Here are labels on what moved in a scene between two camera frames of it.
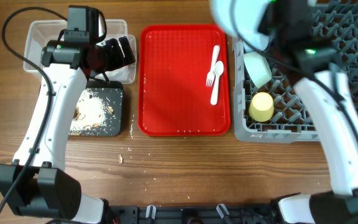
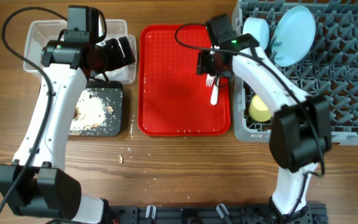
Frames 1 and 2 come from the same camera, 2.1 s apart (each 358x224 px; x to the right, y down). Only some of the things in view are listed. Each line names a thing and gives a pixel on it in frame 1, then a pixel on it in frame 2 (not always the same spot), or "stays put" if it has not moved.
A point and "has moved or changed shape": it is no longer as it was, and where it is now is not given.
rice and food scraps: [89, 116] stays put
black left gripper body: [110, 56] stays put
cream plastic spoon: [219, 68] stays put
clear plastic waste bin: [41, 32] stays put
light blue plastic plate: [240, 18] has moved or changed shape
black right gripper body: [294, 21] → [206, 68]
